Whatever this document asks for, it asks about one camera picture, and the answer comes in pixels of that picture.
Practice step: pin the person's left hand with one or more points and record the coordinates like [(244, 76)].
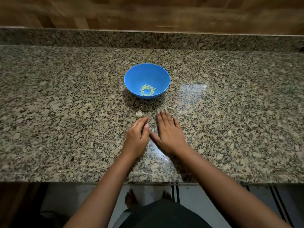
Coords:
[(135, 140)]

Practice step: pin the person's right hand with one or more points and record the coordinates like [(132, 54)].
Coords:
[(171, 140)]

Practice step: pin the person's right middle finger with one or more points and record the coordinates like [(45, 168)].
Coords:
[(165, 120)]

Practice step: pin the person's right little finger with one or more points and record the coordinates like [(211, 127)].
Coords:
[(177, 125)]

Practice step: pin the person's left thumb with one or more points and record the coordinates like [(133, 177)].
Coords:
[(145, 131)]

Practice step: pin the person's right thumb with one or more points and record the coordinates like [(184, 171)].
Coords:
[(154, 140)]

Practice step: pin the person's right forearm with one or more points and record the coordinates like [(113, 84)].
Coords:
[(225, 192)]

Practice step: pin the person's left forearm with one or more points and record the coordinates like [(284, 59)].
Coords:
[(104, 194)]

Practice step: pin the large pale husk piece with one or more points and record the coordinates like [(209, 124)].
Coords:
[(139, 113)]

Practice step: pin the pile of green cardamom pods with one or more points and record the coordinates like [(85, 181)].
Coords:
[(147, 90)]

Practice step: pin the blue plastic bowl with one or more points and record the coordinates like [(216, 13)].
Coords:
[(147, 78)]

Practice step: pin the person's right foot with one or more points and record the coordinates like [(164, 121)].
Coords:
[(166, 195)]

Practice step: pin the person's foot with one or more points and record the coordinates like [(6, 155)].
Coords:
[(130, 199), (166, 195)]

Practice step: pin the person's left foot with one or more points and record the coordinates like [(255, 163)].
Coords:
[(130, 199)]

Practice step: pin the white black-striped floor mat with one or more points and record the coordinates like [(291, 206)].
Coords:
[(201, 199)]

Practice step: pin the person's dark clothing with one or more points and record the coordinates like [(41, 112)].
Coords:
[(163, 216)]

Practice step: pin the brown wooden cabinet door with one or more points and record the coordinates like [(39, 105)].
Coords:
[(14, 204)]

